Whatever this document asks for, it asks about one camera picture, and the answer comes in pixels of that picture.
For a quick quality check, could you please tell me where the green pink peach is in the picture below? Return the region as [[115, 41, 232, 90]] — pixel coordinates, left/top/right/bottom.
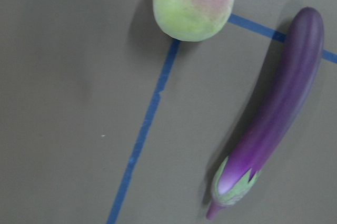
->
[[153, 0, 234, 42]]

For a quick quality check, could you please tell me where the purple eggplant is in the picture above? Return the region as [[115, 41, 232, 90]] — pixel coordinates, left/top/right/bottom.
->
[[206, 7, 324, 220]]

